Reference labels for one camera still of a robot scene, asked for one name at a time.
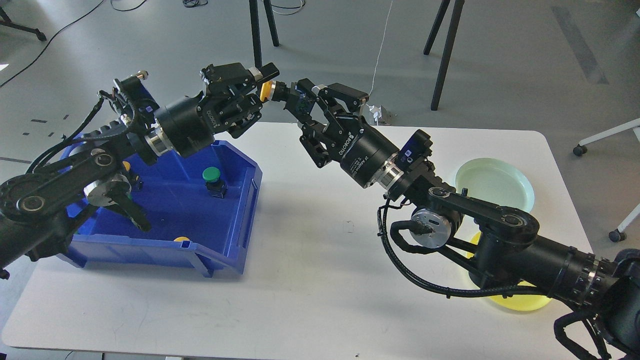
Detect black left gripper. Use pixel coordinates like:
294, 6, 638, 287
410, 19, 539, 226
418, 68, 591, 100
154, 63, 280, 158

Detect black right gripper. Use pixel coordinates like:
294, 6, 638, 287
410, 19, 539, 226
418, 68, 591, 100
272, 79, 403, 190

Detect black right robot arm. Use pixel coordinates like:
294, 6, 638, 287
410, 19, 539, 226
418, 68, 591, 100
259, 79, 640, 360

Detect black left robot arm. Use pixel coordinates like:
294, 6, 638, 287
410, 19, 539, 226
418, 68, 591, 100
1, 63, 280, 280

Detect green push button right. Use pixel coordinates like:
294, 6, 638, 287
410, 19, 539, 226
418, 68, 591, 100
201, 166, 227, 199

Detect yellow push button back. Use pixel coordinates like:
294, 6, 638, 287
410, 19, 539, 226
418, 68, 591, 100
122, 161, 144, 192

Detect pale green plastic plate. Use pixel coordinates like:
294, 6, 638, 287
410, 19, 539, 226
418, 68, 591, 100
454, 157, 535, 212

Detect yellow plastic plate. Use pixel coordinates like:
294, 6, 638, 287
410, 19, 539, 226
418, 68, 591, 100
465, 231, 555, 312

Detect white power adapter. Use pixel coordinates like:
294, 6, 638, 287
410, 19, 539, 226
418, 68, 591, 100
368, 105, 394, 126

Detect black tripod legs left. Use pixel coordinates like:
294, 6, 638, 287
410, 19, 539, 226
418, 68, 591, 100
248, 0, 280, 68

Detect black tripod legs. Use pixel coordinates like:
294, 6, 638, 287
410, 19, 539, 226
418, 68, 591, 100
248, 0, 280, 68
423, 0, 466, 111

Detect blue plastic bin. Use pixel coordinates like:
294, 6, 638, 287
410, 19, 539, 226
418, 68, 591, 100
57, 140, 262, 278

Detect black tripod legs right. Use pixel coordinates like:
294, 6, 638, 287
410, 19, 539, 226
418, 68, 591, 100
423, 0, 466, 111

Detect black stand foot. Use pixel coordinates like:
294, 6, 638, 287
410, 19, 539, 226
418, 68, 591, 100
0, 7, 47, 42

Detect white chair base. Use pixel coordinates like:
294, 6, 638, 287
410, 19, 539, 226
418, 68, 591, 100
573, 118, 640, 243

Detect white cable on floor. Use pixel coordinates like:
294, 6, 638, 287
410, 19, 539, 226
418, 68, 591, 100
363, 0, 396, 107

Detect black floor cable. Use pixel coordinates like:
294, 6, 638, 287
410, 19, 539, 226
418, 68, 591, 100
0, 0, 148, 89

